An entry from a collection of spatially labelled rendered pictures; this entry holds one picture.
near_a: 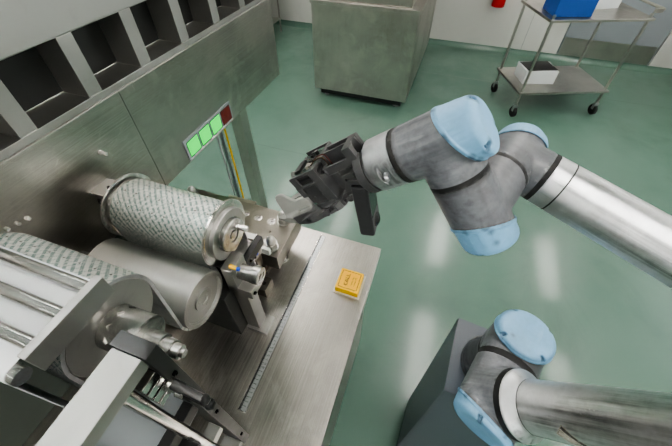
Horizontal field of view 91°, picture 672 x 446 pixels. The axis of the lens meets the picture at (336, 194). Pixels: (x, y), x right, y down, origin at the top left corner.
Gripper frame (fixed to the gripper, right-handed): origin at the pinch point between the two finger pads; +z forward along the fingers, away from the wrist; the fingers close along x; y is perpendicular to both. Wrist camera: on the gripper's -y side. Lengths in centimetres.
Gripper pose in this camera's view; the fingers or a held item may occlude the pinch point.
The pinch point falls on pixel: (292, 209)
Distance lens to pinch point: 60.2
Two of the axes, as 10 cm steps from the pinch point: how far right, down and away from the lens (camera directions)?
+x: -3.3, 6.8, -6.6
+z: -7.3, 2.6, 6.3
